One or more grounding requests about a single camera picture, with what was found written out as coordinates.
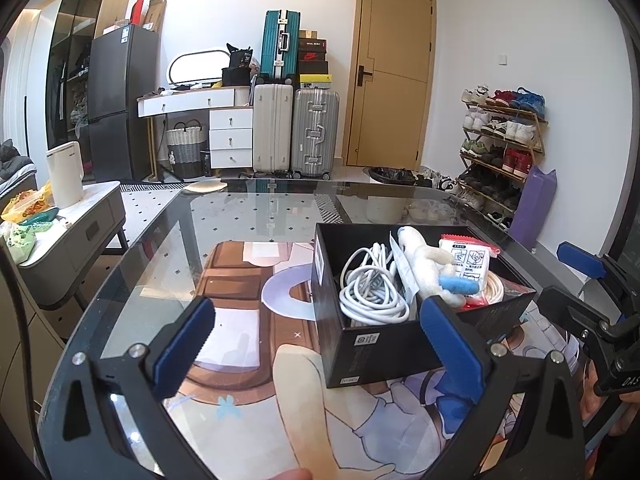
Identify white plush toy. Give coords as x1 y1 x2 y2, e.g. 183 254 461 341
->
397 226 480 309

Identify silver suitcase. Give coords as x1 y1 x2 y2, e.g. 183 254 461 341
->
291 89 340 180

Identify white red tissue pack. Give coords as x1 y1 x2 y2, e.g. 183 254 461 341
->
439 234 504 309

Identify grey side cabinet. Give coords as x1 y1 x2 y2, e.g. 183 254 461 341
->
18 181 128 311

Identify person's right hand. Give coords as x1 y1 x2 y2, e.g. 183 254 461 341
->
579 358 640 438

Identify snack bags on cabinet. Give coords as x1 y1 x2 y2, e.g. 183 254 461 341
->
1 181 58 264

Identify white electric kettle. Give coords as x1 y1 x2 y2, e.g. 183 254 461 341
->
46 141 84 209

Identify white suitcase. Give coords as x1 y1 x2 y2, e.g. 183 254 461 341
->
252 84 294 174

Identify black refrigerator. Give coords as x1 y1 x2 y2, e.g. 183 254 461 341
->
87 25 160 182

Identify oval black frame mirror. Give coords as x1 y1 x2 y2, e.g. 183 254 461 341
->
166 49 230 86

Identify stacked shoe boxes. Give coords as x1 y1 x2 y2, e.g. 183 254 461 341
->
297 29 332 90

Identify shoe rack with shoes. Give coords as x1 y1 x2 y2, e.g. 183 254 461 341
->
456 84 548 231

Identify woven storage basket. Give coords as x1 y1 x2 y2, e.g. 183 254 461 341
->
166 119 208 179

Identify white drawer desk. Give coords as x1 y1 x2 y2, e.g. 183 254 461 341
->
138 86 253 170

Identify person's left hand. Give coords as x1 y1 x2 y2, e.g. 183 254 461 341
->
269 468 314 480

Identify bed with clothes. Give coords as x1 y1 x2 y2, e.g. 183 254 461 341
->
0 139 37 210

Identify anime printed desk mat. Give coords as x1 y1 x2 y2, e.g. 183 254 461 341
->
164 238 586 480

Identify purple yoga mat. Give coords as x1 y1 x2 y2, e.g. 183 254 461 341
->
509 166 558 250

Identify teal suitcase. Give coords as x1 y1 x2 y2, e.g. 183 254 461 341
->
258 10 300 84

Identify wooden door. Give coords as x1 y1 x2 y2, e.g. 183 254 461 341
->
342 0 437 169

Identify coiled white cable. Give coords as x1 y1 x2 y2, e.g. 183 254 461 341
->
338 242 412 326

